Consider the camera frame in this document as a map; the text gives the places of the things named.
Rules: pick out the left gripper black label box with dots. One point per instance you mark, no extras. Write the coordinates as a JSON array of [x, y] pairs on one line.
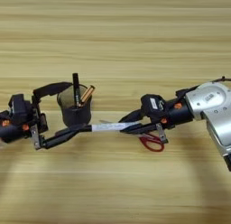
[[19, 108]]

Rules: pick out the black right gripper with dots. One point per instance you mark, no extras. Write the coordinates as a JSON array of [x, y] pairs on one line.
[[179, 113]]

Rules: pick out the white marker with black cap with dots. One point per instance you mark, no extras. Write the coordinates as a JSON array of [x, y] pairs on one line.
[[111, 126]]

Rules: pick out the black marker pen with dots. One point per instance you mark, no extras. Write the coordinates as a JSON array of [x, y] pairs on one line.
[[76, 89]]

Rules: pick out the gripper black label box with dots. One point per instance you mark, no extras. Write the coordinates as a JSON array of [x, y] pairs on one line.
[[19, 108], [152, 105]]

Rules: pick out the black mesh pen cup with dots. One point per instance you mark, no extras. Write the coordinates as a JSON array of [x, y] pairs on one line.
[[75, 116]]

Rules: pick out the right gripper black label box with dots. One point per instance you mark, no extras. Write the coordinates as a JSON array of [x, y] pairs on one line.
[[152, 105]]

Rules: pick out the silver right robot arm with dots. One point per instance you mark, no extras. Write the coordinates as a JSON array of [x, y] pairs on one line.
[[210, 101]]

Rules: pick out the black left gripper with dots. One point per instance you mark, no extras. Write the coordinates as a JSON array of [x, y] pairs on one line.
[[15, 131]]

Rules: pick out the gold metallic pen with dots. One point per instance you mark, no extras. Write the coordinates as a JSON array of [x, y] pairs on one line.
[[87, 94]]

